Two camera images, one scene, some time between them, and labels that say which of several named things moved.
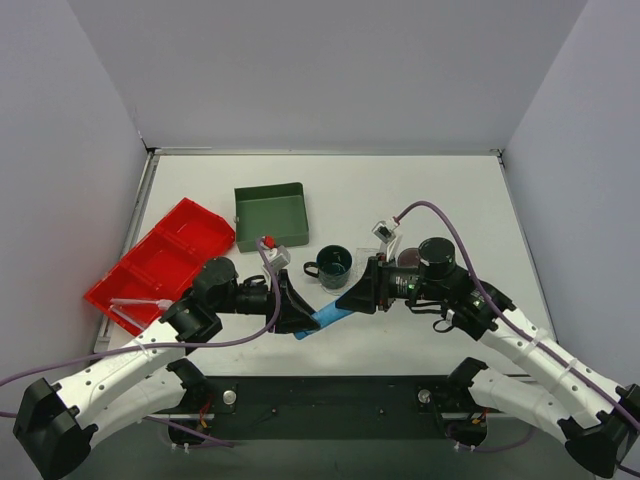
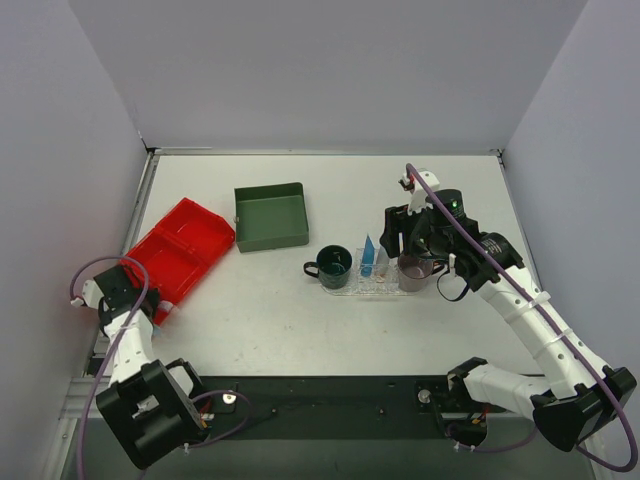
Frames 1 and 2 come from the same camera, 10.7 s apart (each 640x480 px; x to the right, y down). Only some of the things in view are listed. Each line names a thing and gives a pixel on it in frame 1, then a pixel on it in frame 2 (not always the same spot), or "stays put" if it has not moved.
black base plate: [333, 408] stays put
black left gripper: [280, 301] to [138, 270]
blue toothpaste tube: [324, 317] to [367, 258]
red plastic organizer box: [160, 267] stays put
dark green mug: [333, 264] stays put
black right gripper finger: [362, 297] to [396, 220]
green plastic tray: [278, 211] stays put
